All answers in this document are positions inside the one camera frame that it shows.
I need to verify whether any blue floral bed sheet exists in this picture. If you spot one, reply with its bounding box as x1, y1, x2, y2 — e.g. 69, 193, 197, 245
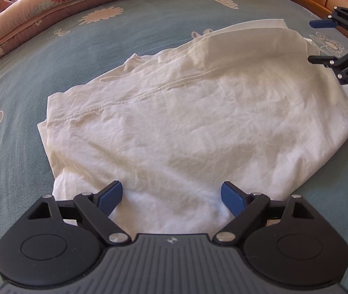
0, 0, 348, 294

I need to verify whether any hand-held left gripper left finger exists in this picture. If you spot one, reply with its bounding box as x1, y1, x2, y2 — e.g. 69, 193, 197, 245
27, 180, 132, 245

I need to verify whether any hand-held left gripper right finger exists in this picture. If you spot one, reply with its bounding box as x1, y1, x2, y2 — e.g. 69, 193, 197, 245
213, 181, 312, 247

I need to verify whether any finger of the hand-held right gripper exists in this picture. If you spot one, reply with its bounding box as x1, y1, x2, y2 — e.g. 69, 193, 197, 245
310, 5, 348, 34
308, 44, 348, 86

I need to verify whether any white printed long-sleeve shirt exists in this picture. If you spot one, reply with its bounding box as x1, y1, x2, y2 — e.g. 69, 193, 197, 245
37, 18, 348, 236

